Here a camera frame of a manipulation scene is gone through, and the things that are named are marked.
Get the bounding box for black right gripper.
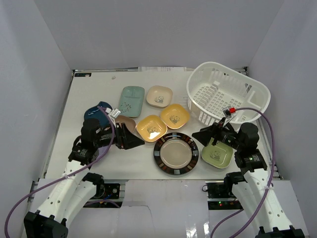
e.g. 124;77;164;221
192;117;243;151

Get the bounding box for dark blue leaf plate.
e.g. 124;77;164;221
84;101;112;127

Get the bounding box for round black striped plate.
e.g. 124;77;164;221
153;132;199;176

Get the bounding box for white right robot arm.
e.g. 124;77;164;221
192;119;305;238

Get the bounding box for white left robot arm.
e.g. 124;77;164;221
24;118;145;238

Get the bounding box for white plastic dish bin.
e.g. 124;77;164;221
186;62;271;126

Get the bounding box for brown square panda dish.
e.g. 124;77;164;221
115;115;136;133

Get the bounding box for green square panda dish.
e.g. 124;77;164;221
201;142;233;169

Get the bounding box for yellow square dish left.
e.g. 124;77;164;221
136;115;167;142

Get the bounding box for yellow square dish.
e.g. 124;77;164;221
136;115;167;142
160;104;190;129

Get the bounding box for teal rectangular divided plate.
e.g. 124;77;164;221
118;86;145;118

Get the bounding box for yellow square dish right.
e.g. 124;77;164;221
160;104;190;129

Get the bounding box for cream square panda dish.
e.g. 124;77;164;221
146;85;173;108

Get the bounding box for papers at table back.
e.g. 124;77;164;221
138;66;194;72

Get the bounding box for black label sticker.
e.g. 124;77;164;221
74;72;92;77

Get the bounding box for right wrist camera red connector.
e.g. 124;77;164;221
222;107;236;118

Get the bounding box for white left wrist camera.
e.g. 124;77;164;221
105;108;121;119

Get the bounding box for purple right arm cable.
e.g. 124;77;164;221
210;107;276;238

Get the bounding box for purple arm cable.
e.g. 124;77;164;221
210;107;276;238
3;105;116;238

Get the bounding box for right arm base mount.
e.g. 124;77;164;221
202;182;242;211

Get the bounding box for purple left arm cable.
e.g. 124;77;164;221
3;105;116;238

